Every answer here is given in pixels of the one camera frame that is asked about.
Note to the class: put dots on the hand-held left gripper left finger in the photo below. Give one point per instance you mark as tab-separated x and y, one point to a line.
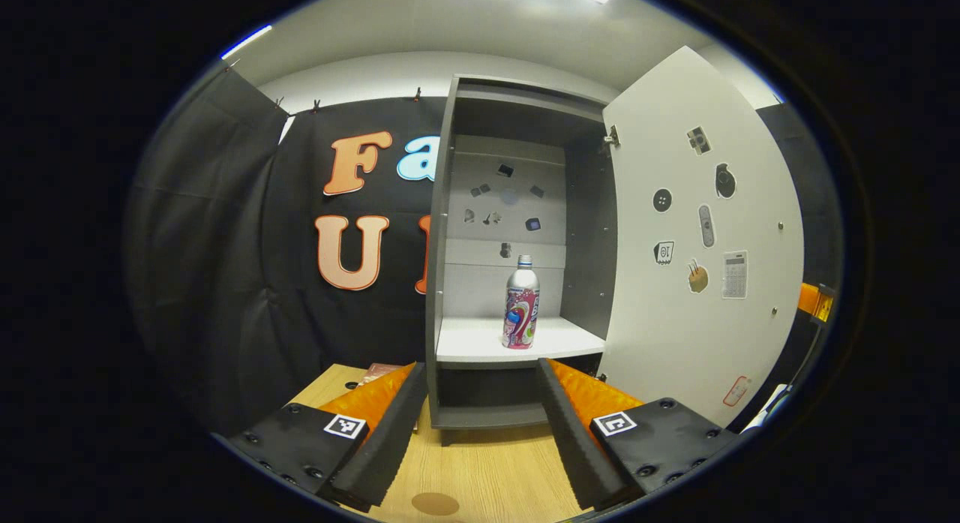
390	448

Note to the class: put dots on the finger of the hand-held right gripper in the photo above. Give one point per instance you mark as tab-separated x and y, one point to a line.
810	299

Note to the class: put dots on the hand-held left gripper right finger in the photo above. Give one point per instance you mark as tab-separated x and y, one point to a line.
570	448

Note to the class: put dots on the brown round coaster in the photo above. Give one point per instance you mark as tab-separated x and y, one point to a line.
435	504

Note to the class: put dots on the white cabinet door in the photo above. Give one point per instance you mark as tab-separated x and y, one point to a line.
675	335

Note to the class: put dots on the silver bottle with red label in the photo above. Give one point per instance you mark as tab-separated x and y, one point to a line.
521	313

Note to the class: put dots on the metal door hinge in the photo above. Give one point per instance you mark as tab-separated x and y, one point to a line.
611	138

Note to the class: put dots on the brown cover book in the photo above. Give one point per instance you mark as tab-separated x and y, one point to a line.
379	373

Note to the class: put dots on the black backdrop cloth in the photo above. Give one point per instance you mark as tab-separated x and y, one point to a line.
225	245

